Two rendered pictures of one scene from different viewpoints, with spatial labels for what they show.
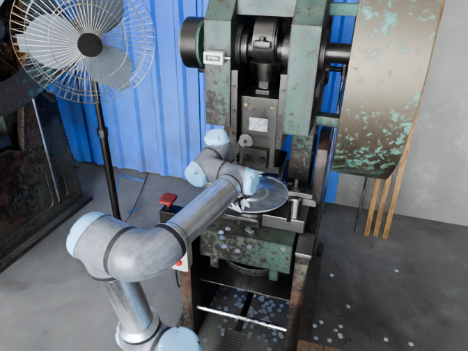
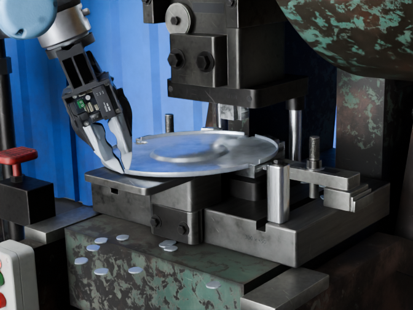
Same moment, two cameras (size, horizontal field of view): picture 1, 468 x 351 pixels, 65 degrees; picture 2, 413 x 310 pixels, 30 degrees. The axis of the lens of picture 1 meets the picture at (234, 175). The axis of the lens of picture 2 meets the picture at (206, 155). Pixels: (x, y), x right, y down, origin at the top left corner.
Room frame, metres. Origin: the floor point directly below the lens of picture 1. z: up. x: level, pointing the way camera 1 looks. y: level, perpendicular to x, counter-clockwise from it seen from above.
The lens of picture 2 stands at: (0.17, -0.60, 1.11)
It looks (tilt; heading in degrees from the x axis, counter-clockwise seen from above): 15 degrees down; 24
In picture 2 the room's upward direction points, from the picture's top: 1 degrees counter-clockwise
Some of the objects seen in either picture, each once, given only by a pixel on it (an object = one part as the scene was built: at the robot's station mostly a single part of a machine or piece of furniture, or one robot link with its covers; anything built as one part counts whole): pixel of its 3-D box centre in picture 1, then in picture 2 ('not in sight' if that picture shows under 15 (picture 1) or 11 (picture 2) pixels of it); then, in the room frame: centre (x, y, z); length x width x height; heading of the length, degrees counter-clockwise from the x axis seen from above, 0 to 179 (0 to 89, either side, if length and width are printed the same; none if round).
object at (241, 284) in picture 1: (255, 260); not in sight; (1.41, -0.12, 0.31); 0.43 x 0.42 x 0.01; 74
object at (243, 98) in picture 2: (260, 161); (237, 93); (1.41, -0.11, 0.86); 0.20 x 0.16 x 0.05; 74
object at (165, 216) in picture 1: (174, 225); (28, 227); (1.27, 0.25, 0.62); 0.10 x 0.06 x 0.20; 74
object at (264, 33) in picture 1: (266, 64); not in sight; (1.40, -0.11, 1.27); 0.21 x 0.12 x 0.34; 164
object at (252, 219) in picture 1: (248, 212); (171, 199); (1.23, -0.06, 0.72); 0.25 x 0.14 x 0.14; 164
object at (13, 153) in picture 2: (168, 204); (17, 171); (1.27, 0.27, 0.72); 0.07 x 0.06 x 0.08; 164
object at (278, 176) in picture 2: (294, 207); (278, 190); (1.23, -0.25, 0.75); 0.03 x 0.03 x 0.10; 74
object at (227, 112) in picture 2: not in sight; (232, 107); (1.39, -0.11, 0.84); 0.05 x 0.03 x 0.04; 74
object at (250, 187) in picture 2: not in sight; (238, 171); (1.41, -0.11, 0.72); 0.20 x 0.16 x 0.03; 74
